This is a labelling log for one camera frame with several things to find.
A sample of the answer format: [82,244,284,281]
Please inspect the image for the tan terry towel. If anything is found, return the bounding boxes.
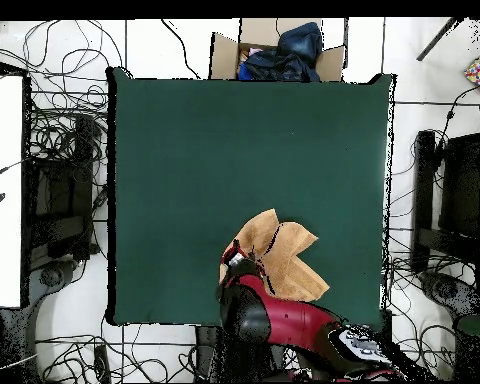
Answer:
[218,208,331,303]

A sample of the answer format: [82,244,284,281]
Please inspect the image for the long black cable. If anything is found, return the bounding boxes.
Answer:
[160,18,202,80]

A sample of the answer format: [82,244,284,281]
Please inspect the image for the black cable tangle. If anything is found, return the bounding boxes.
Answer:
[34,315,199,384]
[0,19,125,161]
[385,131,465,381]

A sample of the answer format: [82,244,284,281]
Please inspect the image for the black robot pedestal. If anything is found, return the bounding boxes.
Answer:
[195,325,301,382]

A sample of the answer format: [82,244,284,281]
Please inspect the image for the grey chair base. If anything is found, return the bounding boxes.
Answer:
[0,255,85,383]
[418,270,480,321]

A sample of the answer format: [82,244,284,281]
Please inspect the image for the white desk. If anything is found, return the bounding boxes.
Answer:
[0,73,25,309]

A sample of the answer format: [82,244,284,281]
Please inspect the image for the brown cardboard box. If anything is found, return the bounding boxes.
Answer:
[209,17,347,83]

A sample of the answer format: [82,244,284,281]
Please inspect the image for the black frame stand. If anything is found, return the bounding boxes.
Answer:
[410,129,480,273]
[26,114,102,263]

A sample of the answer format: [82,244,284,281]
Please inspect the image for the dark green table cloth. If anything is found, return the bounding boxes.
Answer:
[106,66,396,327]

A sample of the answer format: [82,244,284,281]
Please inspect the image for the grey metal bar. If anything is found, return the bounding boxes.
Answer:
[416,17,460,62]

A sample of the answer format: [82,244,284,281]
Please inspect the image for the dark blue garment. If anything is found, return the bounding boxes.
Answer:
[238,21,324,83]

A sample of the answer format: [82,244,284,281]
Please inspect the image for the black power strip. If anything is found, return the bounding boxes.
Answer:
[92,343,112,384]

